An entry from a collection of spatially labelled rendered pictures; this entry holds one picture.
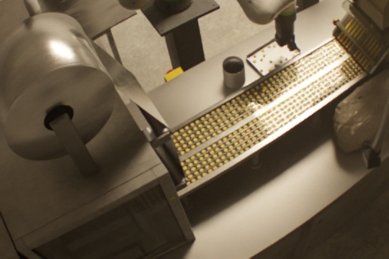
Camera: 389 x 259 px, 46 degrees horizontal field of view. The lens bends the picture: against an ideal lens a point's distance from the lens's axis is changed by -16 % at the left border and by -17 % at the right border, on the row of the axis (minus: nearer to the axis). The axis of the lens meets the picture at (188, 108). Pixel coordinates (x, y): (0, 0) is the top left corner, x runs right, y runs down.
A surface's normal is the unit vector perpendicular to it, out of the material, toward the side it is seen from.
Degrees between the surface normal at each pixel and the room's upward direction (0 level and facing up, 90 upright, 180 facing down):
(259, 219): 0
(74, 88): 90
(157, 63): 0
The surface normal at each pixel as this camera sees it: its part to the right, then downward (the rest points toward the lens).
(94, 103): 0.50, 0.70
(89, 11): -0.13, -0.53
